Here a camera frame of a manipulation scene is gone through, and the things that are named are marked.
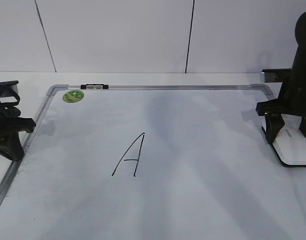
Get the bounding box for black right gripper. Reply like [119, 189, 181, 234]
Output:
[255, 49, 306, 145]

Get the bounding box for white whiteboard eraser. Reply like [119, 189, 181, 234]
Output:
[262, 120, 306, 167]

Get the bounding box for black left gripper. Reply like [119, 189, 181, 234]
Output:
[0, 96, 36, 161]

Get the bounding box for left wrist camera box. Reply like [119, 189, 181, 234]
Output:
[0, 80, 18, 98]

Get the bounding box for black hanging clip on frame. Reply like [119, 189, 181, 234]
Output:
[80, 84, 109, 90]

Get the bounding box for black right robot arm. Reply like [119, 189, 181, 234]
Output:
[256, 12, 306, 144]

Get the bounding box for white board with aluminium frame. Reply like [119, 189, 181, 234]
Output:
[0, 84, 306, 240]

